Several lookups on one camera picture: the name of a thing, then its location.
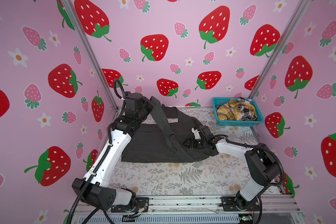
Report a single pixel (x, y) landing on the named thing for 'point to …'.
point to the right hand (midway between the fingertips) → (186, 143)
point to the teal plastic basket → (218, 101)
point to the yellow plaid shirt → (232, 110)
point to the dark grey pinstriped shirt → (160, 137)
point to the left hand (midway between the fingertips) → (153, 99)
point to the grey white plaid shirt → (248, 114)
